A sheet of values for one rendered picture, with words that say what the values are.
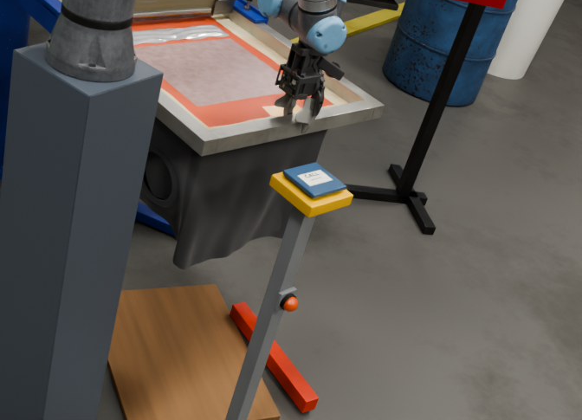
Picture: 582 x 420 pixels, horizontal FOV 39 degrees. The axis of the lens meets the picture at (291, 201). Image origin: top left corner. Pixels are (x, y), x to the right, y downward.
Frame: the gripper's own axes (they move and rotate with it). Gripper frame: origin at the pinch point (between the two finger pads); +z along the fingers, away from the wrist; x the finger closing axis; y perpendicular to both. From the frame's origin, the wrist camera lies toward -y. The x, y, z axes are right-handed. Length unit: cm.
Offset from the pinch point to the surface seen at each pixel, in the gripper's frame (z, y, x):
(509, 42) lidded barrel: 73, -339, -133
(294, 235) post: 15.0, 14.0, 20.0
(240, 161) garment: 13.8, 7.9, -6.9
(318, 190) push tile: 0.9, 14.9, 23.1
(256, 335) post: 46, 14, 19
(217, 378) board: 96, -8, -7
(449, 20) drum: 48, -249, -125
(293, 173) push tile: 0.9, 15.7, 16.1
